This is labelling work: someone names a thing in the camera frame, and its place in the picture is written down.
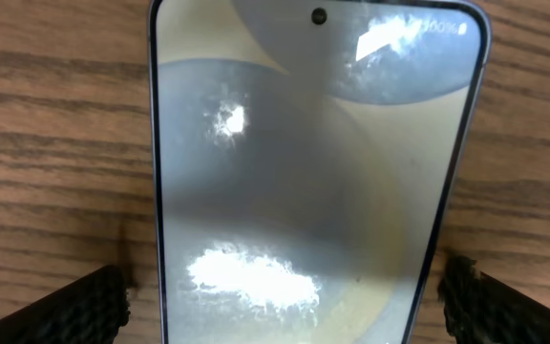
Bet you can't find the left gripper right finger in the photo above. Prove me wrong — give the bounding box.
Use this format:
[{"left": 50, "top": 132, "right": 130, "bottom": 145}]
[{"left": 437, "top": 255, "right": 550, "bottom": 344}]

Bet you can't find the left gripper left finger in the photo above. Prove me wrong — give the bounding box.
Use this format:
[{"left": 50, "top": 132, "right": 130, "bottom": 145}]
[{"left": 0, "top": 265, "right": 130, "bottom": 344}]

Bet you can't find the Samsung Galaxy smartphone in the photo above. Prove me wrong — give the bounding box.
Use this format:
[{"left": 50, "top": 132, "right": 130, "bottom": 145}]
[{"left": 148, "top": 0, "right": 492, "bottom": 344}]

